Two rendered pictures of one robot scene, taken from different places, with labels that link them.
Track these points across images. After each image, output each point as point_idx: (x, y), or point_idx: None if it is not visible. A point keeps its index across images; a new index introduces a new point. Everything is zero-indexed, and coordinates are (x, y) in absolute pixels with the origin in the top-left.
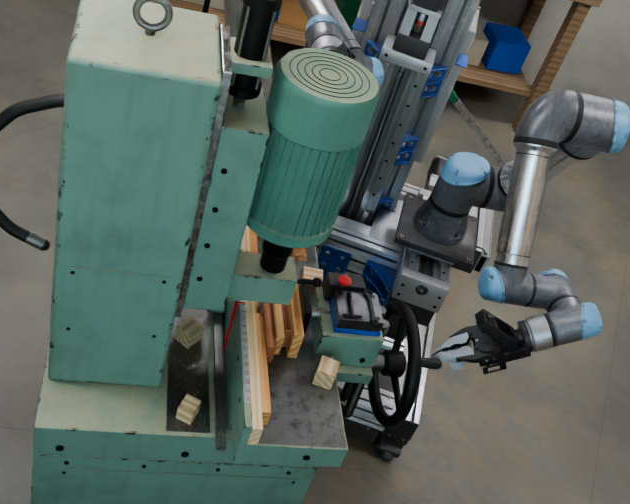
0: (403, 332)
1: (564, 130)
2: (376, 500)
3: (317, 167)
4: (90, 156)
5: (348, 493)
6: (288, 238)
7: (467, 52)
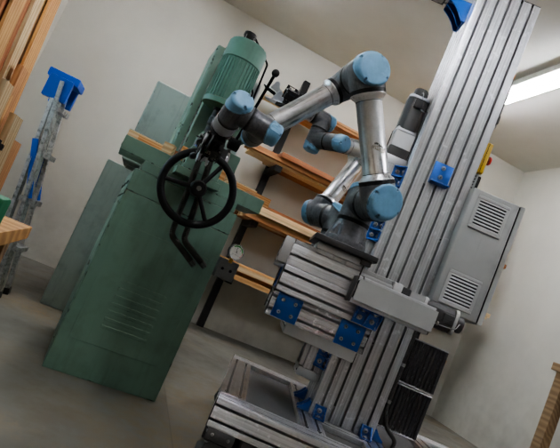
0: (213, 172)
1: (339, 72)
2: (142, 444)
3: (220, 61)
4: (197, 83)
5: (147, 433)
6: (204, 95)
7: (468, 203)
